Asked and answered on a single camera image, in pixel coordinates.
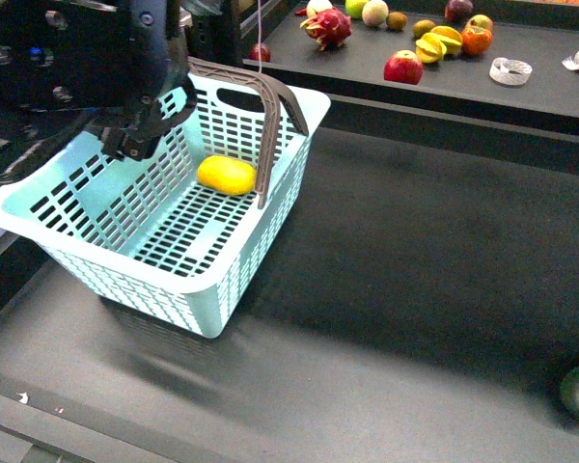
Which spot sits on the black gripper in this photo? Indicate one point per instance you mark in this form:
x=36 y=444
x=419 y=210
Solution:
x=139 y=138

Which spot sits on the yellow mango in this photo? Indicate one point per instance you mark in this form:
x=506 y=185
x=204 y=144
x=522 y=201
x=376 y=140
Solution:
x=227 y=175

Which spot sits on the light blue plastic basket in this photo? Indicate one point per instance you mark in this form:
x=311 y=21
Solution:
x=147 y=234

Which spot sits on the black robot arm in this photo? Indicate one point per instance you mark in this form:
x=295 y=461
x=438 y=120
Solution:
x=120 y=65

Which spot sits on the red green mango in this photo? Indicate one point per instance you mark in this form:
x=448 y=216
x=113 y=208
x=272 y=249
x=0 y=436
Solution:
x=481 y=21

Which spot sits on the white onion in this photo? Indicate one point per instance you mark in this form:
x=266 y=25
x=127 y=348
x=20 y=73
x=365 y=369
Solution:
x=314 y=7

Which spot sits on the pink dragon fruit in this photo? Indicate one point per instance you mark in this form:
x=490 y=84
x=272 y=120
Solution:
x=329 y=28

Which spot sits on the green apple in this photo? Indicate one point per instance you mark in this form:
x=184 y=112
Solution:
x=354 y=8

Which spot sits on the pale round melon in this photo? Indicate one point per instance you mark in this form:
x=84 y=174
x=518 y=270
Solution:
x=375 y=12

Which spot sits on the red apple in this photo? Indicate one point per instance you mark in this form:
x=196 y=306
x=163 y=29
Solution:
x=403 y=66

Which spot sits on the brown kiwi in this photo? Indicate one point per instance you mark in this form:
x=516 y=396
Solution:
x=396 y=21
x=422 y=27

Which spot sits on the yellow starfruit front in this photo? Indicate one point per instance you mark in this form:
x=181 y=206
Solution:
x=430 y=49

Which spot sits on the yellow starfruit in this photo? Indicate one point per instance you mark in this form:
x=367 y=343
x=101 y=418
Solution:
x=430 y=49
x=450 y=37

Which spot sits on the yellow starfruit back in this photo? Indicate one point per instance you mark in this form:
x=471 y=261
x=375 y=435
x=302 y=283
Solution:
x=450 y=37

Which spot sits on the purple passion fruit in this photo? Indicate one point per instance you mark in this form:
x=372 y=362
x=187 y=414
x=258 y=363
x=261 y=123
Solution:
x=458 y=10

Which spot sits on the orange persimmon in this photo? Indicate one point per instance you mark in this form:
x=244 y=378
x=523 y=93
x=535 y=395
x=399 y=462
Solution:
x=475 y=40

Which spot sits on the black fruit display tray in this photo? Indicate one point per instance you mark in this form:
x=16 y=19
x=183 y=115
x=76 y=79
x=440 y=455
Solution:
x=519 y=80

